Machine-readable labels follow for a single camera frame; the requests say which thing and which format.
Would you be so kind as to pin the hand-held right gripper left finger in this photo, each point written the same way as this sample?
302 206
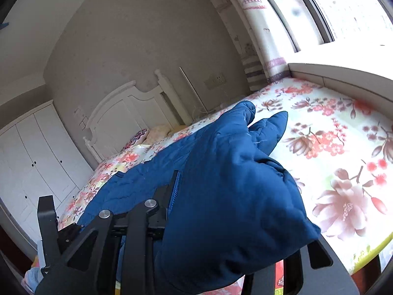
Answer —
175 187

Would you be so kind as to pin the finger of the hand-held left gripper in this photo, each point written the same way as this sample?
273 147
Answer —
46 227

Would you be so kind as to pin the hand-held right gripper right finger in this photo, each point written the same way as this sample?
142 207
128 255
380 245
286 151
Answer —
261 284

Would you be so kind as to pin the blue quilted jacket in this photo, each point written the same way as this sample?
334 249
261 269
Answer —
230 190

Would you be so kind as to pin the light blue cloth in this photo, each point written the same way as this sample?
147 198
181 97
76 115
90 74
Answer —
32 276

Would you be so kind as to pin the pale yellow pillow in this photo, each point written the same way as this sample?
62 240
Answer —
158 133

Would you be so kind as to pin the purple patterned pillow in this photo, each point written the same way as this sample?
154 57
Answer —
135 139

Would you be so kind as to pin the white wardrobe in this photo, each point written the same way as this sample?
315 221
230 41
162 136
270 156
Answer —
36 159

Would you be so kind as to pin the white headboard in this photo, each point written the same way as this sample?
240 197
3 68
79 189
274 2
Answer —
116 113

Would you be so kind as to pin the white pole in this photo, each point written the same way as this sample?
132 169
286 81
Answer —
192 89

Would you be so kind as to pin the floral bed sheet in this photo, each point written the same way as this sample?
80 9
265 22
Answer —
322 129

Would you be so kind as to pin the patterned curtain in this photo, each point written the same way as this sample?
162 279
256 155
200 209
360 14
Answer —
264 37

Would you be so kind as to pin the white window ledge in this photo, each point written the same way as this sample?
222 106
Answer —
337 67

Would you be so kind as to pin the window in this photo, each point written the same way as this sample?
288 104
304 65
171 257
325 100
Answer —
353 6

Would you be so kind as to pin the wall socket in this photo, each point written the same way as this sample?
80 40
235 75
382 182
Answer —
215 80

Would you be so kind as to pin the wall switch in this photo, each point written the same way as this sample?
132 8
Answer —
80 118

